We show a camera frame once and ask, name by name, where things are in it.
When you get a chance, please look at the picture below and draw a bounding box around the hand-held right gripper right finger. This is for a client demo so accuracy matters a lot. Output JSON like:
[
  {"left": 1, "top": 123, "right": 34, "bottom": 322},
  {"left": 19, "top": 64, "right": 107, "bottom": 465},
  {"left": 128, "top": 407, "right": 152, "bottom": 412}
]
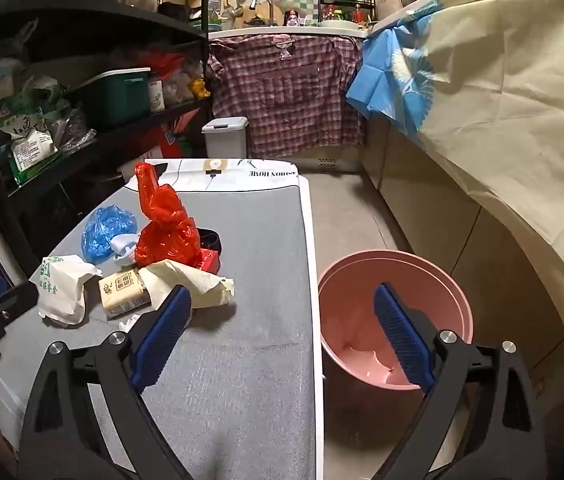
[{"left": 369, "top": 282, "right": 553, "bottom": 480}]

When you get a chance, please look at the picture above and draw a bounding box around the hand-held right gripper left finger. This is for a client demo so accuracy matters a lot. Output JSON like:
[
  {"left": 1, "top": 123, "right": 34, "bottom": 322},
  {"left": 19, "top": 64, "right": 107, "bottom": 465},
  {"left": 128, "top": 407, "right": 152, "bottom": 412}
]
[{"left": 16, "top": 284, "right": 197, "bottom": 480}]

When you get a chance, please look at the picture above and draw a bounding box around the pink plastic bucket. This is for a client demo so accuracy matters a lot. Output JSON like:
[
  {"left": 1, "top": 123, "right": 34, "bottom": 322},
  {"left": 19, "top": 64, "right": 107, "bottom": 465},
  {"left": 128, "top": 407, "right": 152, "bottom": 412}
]
[{"left": 318, "top": 252, "right": 475, "bottom": 391}]

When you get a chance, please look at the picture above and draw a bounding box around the cream paper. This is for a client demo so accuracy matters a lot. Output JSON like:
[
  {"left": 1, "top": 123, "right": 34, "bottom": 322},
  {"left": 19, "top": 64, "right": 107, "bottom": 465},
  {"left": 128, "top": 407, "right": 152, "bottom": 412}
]
[{"left": 139, "top": 260, "right": 237, "bottom": 311}]

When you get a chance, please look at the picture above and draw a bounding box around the white paper bag green print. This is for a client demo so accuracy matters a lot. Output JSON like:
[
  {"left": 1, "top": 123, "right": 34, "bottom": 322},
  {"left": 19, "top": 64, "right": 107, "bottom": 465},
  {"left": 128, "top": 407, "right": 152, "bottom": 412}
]
[{"left": 36, "top": 255, "right": 103, "bottom": 328}]

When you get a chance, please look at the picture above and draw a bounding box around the small red packet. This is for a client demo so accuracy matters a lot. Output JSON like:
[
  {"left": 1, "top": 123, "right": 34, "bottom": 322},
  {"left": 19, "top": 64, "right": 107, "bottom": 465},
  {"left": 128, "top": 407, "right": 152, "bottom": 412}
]
[{"left": 197, "top": 247, "right": 221, "bottom": 276}]

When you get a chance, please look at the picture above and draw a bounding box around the white tissue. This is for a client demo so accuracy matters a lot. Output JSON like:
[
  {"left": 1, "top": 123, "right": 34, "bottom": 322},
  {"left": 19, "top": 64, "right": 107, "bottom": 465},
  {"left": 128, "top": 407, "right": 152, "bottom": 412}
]
[{"left": 109, "top": 232, "right": 138, "bottom": 267}]

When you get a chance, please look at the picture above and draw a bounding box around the red plastic bag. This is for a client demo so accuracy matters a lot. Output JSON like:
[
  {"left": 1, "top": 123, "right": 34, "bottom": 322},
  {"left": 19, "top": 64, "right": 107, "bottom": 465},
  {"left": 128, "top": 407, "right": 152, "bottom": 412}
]
[{"left": 133, "top": 162, "right": 203, "bottom": 268}]

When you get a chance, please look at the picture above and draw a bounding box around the black elastic band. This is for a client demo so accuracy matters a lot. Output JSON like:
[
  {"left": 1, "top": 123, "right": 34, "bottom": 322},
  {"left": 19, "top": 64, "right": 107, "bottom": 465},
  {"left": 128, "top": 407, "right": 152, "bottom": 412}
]
[{"left": 197, "top": 227, "right": 225, "bottom": 256}]

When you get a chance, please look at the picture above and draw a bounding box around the blue plastic bag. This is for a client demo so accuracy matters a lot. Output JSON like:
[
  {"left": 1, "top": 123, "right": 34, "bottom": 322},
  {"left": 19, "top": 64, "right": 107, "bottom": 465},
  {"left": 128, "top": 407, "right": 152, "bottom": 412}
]
[{"left": 82, "top": 205, "right": 138, "bottom": 266}]

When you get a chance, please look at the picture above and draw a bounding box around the grey table mat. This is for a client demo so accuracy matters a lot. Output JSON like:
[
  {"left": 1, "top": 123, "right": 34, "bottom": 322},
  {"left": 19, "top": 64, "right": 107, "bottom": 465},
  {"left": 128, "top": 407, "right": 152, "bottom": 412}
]
[{"left": 0, "top": 177, "right": 323, "bottom": 480}]

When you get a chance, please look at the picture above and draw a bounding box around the green and white food bag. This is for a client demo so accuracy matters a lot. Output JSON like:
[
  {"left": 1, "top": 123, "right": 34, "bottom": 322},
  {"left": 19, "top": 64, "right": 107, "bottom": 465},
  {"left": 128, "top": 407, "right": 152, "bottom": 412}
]
[{"left": 0, "top": 92, "right": 60, "bottom": 181}]

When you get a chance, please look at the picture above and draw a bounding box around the clear plastic bag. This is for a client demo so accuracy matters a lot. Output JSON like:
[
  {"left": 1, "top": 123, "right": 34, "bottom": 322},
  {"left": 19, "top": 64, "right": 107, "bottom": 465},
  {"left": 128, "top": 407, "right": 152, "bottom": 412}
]
[{"left": 46, "top": 107, "right": 97, "bottom": 153}]

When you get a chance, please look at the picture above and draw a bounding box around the white printed tablecloth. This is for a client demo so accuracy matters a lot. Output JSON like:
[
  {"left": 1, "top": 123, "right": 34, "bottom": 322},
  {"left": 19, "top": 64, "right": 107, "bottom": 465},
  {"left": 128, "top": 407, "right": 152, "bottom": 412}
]
[{"left": 0, "top": 157, "right": 325, "bottom": 480}]

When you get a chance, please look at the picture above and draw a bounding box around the red printed carton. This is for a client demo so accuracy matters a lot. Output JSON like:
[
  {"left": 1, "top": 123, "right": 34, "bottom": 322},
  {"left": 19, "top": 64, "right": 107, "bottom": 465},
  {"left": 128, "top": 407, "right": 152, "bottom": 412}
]
[{"left": 159, "top": 117, "right": 193, "bottom": 159}]

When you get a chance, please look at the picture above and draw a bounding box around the white lidded bin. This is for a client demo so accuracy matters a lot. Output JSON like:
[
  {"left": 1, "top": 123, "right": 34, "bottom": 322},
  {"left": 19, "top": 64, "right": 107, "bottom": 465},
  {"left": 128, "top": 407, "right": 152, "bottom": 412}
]
[{"left": 202, "top": 116, "right": 249, "bottom": 159}]

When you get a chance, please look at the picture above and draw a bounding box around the green storage box white lid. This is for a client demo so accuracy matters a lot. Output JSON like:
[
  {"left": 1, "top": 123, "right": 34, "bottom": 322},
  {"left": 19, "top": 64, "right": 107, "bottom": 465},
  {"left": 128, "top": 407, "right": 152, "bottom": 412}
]
[{"left": 74, "top": 67, "right": 151, "bottom": 128}]

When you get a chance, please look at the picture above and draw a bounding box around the white jar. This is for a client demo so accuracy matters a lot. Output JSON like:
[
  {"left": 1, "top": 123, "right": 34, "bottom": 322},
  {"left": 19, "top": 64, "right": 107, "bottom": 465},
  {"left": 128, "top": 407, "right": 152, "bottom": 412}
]
[{"left": 149, "top": 77, "right": 165, "bottom": 112}]

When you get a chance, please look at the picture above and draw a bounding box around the cream and blue printed cloth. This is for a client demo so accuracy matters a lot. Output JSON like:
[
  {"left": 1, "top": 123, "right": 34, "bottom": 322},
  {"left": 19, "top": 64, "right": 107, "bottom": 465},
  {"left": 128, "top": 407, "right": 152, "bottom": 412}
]
[{"left": 346, "top": 0, "right": 564, "bottom": 351}]

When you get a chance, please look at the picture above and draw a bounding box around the red plaid shirt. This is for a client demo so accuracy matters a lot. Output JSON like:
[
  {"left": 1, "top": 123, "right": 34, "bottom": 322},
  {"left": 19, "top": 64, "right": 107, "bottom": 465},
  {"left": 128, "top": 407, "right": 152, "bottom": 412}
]
[{"left": 207, "top": 34, "right": 367, "bottom": 158}]

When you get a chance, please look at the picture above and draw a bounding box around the orange-red plastic bag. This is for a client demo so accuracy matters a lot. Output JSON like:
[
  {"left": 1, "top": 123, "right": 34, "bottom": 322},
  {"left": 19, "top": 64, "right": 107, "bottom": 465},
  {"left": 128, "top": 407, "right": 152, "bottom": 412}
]
[{"left": 136, "top": 52, "right": 185, "bottom": 80}]

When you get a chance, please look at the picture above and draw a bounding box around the black shelf rack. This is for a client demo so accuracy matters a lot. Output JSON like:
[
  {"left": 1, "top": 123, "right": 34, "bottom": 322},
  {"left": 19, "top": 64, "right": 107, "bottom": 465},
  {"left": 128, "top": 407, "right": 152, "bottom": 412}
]
[{"left": 0, "top": 0, "right": 213, "bottom": 281}]

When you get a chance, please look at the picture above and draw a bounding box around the black spice rack with bottles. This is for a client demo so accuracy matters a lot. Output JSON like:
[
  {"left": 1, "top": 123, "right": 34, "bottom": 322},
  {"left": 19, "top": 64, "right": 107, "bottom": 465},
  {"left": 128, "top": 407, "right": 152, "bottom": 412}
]
[{"left": 318, "top": 0, "right": 377, "bottom": 26}]

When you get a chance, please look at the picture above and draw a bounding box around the metal faucet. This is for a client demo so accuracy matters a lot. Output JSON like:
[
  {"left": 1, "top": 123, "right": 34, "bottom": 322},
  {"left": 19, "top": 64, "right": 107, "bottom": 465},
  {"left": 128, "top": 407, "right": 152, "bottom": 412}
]
[{"left": 250, "top": 0, "right": 275, "bottom": 23}]

